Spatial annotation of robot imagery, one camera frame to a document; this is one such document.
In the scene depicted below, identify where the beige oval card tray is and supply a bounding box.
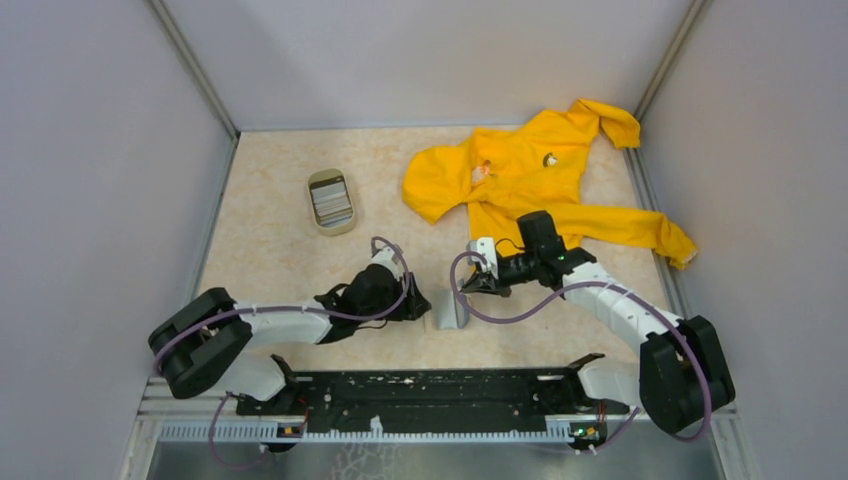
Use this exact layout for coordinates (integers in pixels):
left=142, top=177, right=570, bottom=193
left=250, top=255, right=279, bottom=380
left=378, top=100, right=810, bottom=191
left=307, top=168, right=357, bottom=237

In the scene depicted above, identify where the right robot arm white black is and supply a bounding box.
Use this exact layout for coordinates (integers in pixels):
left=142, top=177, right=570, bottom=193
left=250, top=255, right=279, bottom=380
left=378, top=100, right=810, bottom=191
left=449, top=211, right=736, bottom=441

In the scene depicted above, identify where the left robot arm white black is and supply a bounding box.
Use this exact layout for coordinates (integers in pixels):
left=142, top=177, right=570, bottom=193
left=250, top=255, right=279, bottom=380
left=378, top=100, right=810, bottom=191
left=148, top=264, right=432, bottom=414

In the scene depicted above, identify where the stack of cards in tray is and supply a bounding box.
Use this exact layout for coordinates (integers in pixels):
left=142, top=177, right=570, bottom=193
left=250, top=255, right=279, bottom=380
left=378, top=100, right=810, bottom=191
left=310, top=181, right=353, bottom=225

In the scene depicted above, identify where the yellow jacket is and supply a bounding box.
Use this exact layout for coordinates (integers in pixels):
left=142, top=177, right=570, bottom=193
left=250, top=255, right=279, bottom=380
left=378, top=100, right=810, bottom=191
left=401, top=99, right=699, bottom=270

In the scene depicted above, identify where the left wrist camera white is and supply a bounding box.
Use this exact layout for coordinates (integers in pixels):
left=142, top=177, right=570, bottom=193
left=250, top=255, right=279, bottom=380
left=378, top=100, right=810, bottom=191
left=371, top=245, right=405, bottom=280

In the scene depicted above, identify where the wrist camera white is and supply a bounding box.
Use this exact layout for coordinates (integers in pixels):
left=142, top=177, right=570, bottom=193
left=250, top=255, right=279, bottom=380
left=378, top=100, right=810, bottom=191
left=468, top=237, right=498, bottom=278
left=371, top=245, right=405, bottom=280

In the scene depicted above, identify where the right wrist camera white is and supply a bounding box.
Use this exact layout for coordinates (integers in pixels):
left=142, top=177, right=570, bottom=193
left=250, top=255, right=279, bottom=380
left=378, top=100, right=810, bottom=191
left=468, top=237, right=498, bottom=278

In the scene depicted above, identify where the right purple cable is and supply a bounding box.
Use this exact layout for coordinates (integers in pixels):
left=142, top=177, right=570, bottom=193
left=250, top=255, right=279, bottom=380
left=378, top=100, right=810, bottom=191
left=450, top=250, right=714, bottom=444

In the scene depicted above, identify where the aluminium front rail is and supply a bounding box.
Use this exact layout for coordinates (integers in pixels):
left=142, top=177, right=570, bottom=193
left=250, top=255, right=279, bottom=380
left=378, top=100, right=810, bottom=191
left=135, top=374, right=740, bottom=445

